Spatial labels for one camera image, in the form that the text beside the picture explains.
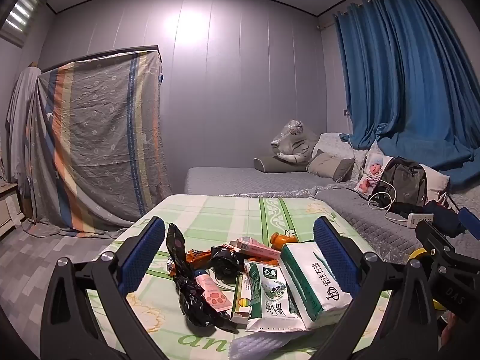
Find grey green backpack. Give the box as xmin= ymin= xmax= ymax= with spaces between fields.
xmin=379 ymin=157 xmax=428 ymax=208

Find white power strip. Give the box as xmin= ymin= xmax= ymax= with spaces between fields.
xmin=407 ymin=213 xmax=435 ymax=229

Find grey mattress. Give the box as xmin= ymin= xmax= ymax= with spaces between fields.
xmin=185 ymin=166 xmax=338 ymax=196

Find black plastic bag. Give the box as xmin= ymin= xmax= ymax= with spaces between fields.
xmin=210 ymin=245 xmax=246 ymax=282

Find grey quilted blanket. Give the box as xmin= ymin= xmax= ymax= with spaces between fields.
xmin=315 ymin=184 xmax=480 ymax=267

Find orange plastic bottle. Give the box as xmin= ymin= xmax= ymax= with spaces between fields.
xmin=270 ymin=232 xmax=299 ymax=251

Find striped sheet covered furniture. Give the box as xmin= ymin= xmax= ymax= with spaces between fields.
xmin=22 ymin=47 xmax=173 ymax=239

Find plush tiger in plastic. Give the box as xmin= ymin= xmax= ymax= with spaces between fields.
xmin=272 ymin=120 xmax=319 ymax=166

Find window blind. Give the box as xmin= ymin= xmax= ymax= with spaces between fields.
xmin=0 ymin=0 xmax=47 ymax=47

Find dark grey pillow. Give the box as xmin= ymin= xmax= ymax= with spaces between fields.
xmin=254 ymin=156 xmax=308 ymax=173

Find baby photo print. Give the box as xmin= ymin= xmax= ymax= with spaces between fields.
xmin=355 ymin=146 xmax=392 ymax=196

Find long black plastic wrapper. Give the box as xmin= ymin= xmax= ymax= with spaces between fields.
xmin=166 ymin=223 xmax=239 ymax=332

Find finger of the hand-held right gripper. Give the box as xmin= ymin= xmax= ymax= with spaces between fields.
xmin=457 ymin=207 xmax=480 ymax=241
xmin=415 ymin=220 xmax=466 ymax=271

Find white green tissue pack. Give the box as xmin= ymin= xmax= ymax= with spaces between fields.
xmin=279 ymin=242 xmax=353 ymax=329

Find pink cream tube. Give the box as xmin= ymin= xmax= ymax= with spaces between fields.
xmin=193 ymin=270 xmax=232 ymax=313

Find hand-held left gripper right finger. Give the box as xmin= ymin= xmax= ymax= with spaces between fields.
xmin=314 ymin=217 xmax=437 ymax=360

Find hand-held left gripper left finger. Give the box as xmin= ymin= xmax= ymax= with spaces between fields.
xmin=40 ymin=217 xmax=167 ymax=360

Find blue curtain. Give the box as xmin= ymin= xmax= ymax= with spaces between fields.
xmin=334 ymin=0 xmax=480 ymax=192

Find dark clothes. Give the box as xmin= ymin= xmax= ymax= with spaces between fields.
xmin=424 ymin=200 xmax=466 ymax=241

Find white patterned pillow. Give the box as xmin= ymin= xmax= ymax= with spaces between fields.
xmin=313 ymin=132 xmax=370 ymax=181

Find plain white pillow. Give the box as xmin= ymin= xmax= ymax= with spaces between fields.
xmin=424 ymin=165 xmax=451 ymax=203

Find white green medicine box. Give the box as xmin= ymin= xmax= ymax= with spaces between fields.
xmin=230 ymin=273 xmax=253 ymax=325

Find orange snack wrapper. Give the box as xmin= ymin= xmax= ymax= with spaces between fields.
xmin=167 ymin=248 xmax=229 ymax=278

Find green white milk carton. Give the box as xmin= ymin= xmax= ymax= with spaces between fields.
xmin=244 ymin=259 xmax=314 ymax=334

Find person's right hand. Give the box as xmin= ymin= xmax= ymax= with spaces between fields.
xmin=439 ymin=309 xmax=460 ymax=349

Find white cabinet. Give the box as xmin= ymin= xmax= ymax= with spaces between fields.
xmin=0 ymin=182 xmax=25 ymax=239

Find white cable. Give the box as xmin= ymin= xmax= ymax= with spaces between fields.
xmin=367 ymin=180 xmax=409 ymax=226

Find pink paper box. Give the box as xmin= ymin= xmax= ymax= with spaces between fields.
xmin=228 ymin=236 xmax=282 ymax=260

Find green floral tablecloth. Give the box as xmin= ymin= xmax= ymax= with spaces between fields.
xmin=88 ymin=194 xmax=392 ymax=360

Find plain grey cloth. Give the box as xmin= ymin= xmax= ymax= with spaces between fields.
xmin=4 ymin=67 xmax=42 ymax=196

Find grey cushion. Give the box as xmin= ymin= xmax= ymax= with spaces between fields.
xmin=307 ymin=149 xmax=355 ymax=182

